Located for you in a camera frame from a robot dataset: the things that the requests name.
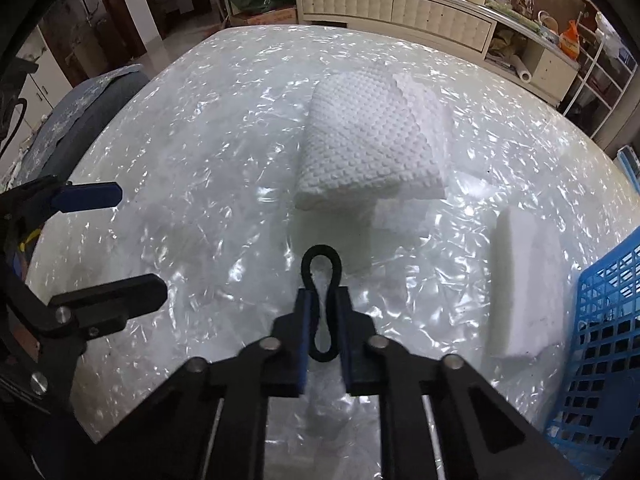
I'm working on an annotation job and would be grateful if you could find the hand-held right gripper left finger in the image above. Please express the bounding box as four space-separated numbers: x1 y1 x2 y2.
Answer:
95 287 313 480

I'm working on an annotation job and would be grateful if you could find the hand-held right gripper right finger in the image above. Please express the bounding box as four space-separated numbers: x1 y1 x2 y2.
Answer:
335 286 585 480

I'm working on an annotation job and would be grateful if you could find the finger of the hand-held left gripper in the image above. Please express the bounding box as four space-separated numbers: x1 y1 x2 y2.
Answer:
27 273 169 397
4 176 124 235

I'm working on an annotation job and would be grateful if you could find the black hair tie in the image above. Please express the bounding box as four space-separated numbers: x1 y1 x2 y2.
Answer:
301 244 347 362

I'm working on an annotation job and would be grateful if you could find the white sponge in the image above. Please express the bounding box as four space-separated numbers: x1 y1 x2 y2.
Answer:
487 204 572 361

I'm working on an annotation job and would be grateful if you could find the white textured towel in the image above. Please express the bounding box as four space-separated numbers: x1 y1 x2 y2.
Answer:
293 70 449 213

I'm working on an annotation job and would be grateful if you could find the blue plastic basket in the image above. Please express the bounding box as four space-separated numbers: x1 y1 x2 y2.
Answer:
544 226 640 463

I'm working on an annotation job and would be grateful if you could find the chair with blue-grey cover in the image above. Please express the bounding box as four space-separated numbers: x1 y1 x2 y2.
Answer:
9 63 152 187

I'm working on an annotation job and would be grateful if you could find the white side cabinet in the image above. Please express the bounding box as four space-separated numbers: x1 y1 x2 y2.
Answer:
15 30 76 131

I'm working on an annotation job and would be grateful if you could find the dark wooden door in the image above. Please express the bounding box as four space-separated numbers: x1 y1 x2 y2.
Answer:
37 0 151 88

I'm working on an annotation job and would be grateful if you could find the cardboard box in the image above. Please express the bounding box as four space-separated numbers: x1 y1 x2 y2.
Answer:
231 4 297 29

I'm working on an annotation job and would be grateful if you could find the white paper roll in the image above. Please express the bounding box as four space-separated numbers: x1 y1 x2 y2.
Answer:
509 51 534 84

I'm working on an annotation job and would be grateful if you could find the white and blue bucket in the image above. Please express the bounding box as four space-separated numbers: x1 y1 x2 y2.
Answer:
616 144 640 182

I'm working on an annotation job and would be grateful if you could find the cream television cabinet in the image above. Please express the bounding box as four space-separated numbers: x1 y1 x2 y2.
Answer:
294 0 584 107

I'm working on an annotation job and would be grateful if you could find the orange snack bag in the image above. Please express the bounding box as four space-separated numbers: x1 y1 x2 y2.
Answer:
558 19 582 57

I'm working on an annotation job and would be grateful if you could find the white wire shelf rack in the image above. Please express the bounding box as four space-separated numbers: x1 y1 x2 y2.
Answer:
559 7 640 148

